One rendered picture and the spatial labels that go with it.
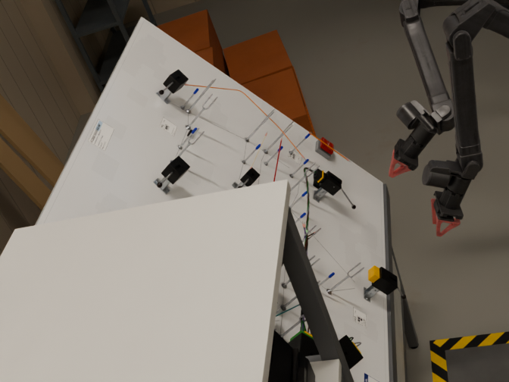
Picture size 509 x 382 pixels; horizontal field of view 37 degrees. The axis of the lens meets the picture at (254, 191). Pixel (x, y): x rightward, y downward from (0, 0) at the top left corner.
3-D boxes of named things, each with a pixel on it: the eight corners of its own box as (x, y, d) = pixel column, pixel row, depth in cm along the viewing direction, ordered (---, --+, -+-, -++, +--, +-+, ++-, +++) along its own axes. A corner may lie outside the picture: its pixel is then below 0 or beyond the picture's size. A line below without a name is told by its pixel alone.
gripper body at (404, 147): (395, 161, 220) (410, 142, 215) (395, 142, 228) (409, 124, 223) (414, 170, 221) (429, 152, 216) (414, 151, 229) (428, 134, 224)
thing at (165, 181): (138, 194, 189) (157, 172, 184) (160, 175, 198) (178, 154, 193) (152, 206, 189) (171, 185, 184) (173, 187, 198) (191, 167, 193)
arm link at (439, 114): (453, 110, 213) (454, 124, 221) (428, 82, 219) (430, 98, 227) (418, 134, 213) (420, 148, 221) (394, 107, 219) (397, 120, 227)
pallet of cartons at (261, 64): (313, 79, 524) (282, -21, 482) (332, 188, 423) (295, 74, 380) (191, 114, 540) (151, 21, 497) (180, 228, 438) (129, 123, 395)
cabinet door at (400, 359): (402, 282, 295) (381, 206, 273) (408, 399, 253) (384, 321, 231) (395, 283, 296) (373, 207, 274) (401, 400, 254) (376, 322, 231)
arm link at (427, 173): (482, 164, 200) (474, 146, 207) (440, 157, 198) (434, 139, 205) (465, 199, 207) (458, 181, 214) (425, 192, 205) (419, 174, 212)
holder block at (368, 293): (390, 314, 223) (413, 298, 218) (358, 295, 220) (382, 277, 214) (389, 303, 227) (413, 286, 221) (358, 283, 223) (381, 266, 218)
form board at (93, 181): (387, 491, 181) (392, 489, 180) (1, 289, 150) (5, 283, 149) (379, 185, 272) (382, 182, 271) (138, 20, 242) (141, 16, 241)
